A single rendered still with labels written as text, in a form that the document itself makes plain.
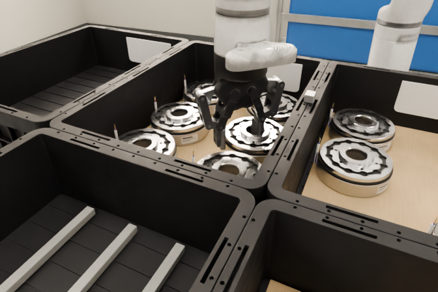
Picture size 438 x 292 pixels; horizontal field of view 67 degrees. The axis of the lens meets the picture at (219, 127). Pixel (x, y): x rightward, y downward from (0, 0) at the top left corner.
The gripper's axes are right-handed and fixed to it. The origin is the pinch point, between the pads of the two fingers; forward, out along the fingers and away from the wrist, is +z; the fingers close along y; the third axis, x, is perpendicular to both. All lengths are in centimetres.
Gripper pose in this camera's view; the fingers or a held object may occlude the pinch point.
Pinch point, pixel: (238, 135)
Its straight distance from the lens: 52.8
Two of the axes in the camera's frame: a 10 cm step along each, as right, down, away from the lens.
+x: 3.5, 5.0, -8.0
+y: -9.4, 1.9, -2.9
